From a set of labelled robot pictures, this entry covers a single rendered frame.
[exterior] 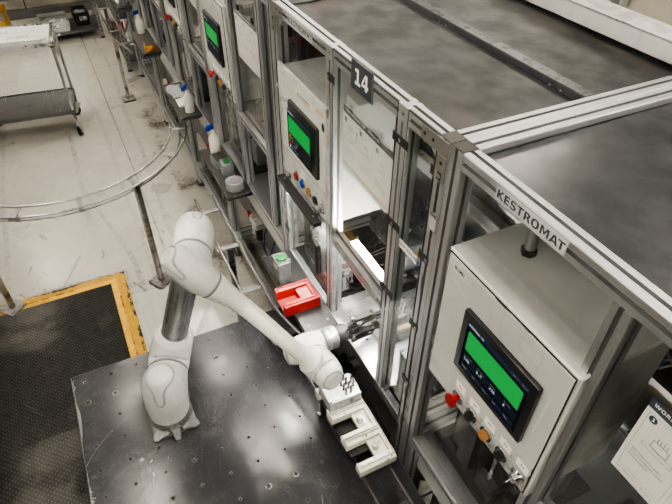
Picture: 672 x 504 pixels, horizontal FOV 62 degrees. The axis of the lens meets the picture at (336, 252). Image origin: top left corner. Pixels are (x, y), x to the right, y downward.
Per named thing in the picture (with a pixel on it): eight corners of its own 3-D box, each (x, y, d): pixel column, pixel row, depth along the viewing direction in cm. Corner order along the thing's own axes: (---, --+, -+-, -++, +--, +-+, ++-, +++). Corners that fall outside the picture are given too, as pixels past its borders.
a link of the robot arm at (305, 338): (318, 345, 219) (332, 363, 209) (281, 359, 214) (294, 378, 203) (314, 322, 215) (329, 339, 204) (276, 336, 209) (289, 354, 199)
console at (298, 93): (277, 169, 234) (270, 61, 203) (339, 154, 243) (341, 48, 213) (320, 226, 205) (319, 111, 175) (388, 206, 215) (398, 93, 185)
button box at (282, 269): (272, 274, 253) (271, 254, 245) (289, 269, 255) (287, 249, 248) (279, 285, 247) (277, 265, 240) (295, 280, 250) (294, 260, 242)
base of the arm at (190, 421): (156, 453, 213) (153, 445, 209) (144, 407, 227) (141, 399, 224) (203, 434, 219) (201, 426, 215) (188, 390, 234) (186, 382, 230)
